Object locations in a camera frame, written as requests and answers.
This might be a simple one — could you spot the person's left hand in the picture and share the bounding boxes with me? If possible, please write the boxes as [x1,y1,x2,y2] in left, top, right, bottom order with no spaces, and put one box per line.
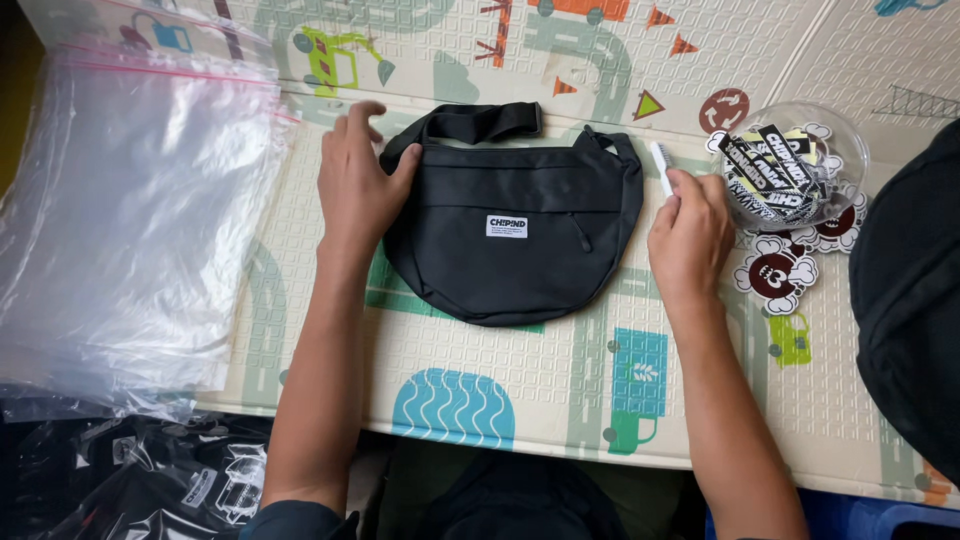
[317,100,424,254]

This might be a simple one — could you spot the person's right hand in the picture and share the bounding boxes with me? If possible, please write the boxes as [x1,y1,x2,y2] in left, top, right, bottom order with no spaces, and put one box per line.
[647,166,737,305]

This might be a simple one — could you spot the white brush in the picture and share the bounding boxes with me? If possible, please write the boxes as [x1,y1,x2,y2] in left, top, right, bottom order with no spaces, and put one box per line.
[649,141,677,200]

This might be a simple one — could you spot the black sling bag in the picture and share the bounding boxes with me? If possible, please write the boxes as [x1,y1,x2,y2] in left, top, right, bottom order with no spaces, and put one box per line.
[378,102,645,328]

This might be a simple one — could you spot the pile of black strip stickers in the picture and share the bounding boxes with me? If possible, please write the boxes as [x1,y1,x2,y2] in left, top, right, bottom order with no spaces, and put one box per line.
[707,123,845,225]

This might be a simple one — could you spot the maroon cloud-shaped sticker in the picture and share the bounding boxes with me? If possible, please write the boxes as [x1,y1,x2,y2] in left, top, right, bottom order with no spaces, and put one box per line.
[791,193,869,255]
[732,234,819,317]

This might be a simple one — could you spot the clear plastic bowl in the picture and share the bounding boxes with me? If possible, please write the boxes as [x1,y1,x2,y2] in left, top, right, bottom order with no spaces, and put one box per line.
[714,101,872,233]

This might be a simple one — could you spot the printed foam play mat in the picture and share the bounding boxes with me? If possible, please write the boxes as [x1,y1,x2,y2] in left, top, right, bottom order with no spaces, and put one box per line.
[18,0,960,511]

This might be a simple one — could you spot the heap of black fabric bags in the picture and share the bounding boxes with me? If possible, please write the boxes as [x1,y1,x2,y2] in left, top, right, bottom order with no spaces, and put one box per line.
[848,118,960,487]

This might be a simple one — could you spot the person's dark trousers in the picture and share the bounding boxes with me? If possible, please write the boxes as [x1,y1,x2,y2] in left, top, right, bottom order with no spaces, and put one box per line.
[358,436,708,540]

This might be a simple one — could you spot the person's dark sleeve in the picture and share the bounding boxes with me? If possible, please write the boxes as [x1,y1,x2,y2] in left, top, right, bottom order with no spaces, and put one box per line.
[238,499,361,540]

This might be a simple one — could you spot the stack of clear zip bags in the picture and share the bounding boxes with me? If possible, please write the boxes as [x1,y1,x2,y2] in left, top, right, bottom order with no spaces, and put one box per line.
[0,41,301,421]

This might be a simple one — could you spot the heap of plastic-wrapped black bags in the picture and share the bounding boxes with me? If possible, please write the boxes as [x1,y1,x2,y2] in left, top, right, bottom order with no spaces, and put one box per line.
[0,396,276,540]

